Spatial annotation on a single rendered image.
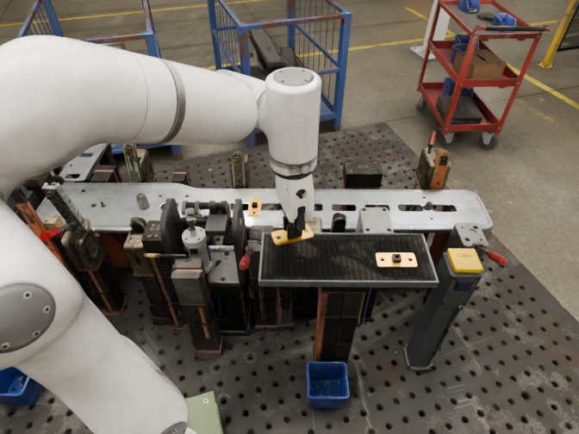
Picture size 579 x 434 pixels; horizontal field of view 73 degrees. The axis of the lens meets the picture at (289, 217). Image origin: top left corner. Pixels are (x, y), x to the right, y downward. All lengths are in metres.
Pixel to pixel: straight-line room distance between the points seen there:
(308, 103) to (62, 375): 0.47
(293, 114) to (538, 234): 2.49
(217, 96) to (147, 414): 0.44
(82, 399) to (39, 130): 0.35
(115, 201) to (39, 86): 0.99
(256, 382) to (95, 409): 0.67
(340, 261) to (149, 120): 0.56
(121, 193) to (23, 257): 1.01
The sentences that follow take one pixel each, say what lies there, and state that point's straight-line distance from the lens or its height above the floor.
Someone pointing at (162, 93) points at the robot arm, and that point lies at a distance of 0.42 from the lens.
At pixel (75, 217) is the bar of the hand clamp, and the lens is 1.17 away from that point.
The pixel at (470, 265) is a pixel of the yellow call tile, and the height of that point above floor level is 1.16.
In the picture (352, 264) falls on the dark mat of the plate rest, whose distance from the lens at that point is 0.86.
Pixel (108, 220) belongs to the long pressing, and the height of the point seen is 1.00.
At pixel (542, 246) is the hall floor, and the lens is 2.88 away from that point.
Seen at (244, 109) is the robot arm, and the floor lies 1.58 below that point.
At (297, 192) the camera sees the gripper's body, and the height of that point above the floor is 1.37.
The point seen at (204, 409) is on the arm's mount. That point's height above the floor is 0.79.
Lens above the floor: 1.82
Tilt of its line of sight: 44 degrees down
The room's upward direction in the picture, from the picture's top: straight up
